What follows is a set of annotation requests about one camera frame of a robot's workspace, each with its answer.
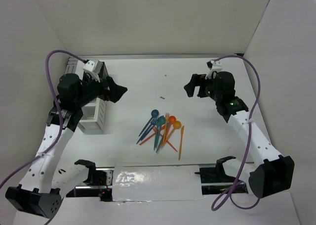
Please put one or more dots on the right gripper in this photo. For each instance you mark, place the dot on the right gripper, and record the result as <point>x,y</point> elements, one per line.
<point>197,80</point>

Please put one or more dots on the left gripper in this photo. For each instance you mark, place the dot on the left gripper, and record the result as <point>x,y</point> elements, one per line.
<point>114,93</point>

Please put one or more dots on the teal spoon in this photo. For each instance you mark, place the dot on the teal spoon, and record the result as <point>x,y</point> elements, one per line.
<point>162,122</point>

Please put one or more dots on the teal knife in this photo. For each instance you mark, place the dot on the teal knife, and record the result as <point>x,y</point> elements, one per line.
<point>158,125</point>

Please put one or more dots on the red-orange fork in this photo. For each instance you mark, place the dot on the red-orange fork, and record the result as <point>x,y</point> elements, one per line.
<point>149,137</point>

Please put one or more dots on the dark blue fork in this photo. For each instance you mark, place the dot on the dark blue fork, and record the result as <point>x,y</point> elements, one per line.
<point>153,121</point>

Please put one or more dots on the dark blue knife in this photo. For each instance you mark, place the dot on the dark blue knife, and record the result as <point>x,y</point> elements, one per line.
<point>147,130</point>

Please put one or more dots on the red-orange knife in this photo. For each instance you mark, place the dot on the red-orange knife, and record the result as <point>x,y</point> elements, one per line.
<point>169,143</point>

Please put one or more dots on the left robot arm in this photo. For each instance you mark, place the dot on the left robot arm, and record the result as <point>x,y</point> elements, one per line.
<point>42,189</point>

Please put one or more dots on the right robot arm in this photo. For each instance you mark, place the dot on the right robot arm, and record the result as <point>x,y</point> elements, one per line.
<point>273,172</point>

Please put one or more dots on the black and white utensil caddy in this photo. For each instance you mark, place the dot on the black and white utensil caddy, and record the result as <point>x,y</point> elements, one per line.
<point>93,119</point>

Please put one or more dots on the yellow-orange fork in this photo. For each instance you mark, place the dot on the yellow-orange fork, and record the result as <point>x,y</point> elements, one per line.
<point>165,129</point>

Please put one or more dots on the red-orange spoon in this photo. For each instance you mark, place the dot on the red-orange spoon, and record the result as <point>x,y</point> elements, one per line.
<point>170,121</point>

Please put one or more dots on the yellow-orange spoon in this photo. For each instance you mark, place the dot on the yellow-orange spoon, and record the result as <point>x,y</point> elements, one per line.
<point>176,125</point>

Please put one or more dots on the yellow-orange knife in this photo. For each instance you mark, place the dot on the yellow-orange knife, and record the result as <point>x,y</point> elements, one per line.
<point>181,142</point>

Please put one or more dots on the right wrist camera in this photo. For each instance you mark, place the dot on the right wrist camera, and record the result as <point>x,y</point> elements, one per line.
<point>213,66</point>

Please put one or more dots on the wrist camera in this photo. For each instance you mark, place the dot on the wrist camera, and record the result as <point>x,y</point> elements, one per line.
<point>213,66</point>
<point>93,68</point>

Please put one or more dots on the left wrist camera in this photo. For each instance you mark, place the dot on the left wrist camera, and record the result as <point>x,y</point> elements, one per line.
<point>93,68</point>

